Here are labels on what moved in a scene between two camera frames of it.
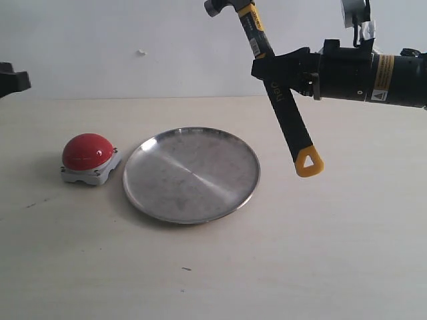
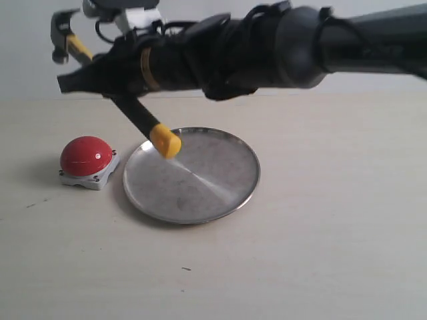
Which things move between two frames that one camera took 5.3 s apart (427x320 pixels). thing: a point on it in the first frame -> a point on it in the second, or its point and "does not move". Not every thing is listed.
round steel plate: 191,175 does not move
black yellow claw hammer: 307,162 -> 164,141
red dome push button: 89,159 does not move
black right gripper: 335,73 -> 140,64
